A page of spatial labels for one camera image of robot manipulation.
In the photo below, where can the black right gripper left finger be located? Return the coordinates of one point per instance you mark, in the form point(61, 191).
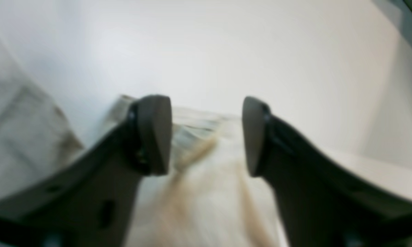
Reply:
point(90, 203)

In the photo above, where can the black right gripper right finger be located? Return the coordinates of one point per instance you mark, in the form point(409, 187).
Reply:
point(320, 203)

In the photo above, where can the beige t-shirt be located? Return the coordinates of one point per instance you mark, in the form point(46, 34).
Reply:
point(206, 200)

